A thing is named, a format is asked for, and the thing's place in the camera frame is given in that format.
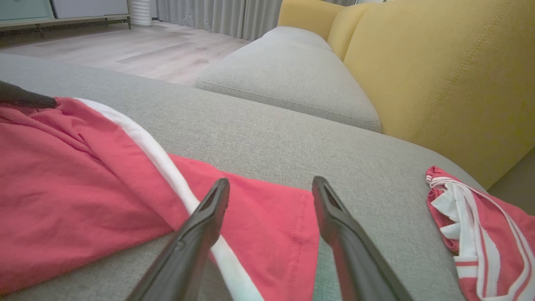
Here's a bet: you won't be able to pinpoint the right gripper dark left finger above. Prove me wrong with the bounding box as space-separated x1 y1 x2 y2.
125 178 231 301

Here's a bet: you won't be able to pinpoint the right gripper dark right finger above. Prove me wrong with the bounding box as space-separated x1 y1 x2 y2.
312 176 414 301

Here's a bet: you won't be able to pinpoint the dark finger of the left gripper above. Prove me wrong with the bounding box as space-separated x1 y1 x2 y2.
0 81 58 109

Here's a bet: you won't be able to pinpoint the red shorts with white stripes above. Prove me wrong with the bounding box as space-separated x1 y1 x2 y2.
0 97 321 301

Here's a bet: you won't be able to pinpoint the large grey sofa seat cushion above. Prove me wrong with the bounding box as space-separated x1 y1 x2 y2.
0 54 487 301

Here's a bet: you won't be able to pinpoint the white ribbed bin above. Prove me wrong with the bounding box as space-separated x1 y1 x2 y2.
131 0 153 28

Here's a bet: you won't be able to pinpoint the yellow sofa backrest cushion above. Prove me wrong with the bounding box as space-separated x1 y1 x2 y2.
343 0 535 189
278 0 346 41
327 2 377 61

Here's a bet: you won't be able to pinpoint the grey curtain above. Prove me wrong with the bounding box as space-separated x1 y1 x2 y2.
150 0 285 41

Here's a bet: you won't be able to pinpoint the low cabinet with wooden frame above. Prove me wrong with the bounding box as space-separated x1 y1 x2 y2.
0 0 132 34

